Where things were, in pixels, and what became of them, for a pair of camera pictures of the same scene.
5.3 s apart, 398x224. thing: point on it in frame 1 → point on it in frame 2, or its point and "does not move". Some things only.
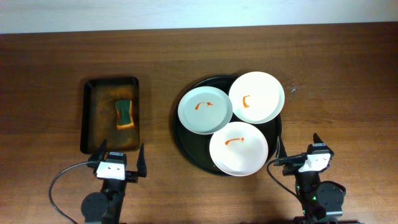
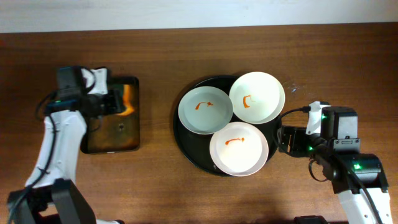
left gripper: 132,177 → 115,101
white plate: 257,97 does not move
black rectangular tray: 99,117 does not move
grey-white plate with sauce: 205,110 does not move
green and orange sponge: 124,112 → 127,97
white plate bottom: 239,149 does not move
